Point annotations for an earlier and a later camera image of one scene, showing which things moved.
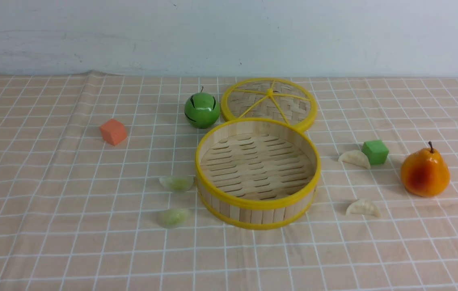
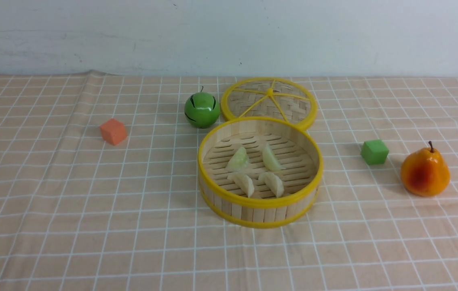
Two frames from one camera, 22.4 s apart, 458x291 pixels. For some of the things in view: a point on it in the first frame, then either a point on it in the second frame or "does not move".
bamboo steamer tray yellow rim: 256,173 does not move
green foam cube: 376,150 does not move
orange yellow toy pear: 425,173 does not move
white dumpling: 355,157 to 274,181
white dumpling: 364,206 to 244,181
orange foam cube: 112,131 does not move
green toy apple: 202,110 does not move
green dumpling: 174,218 to 269,161
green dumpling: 178,184 to 239,161
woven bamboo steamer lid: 273,98 does not move
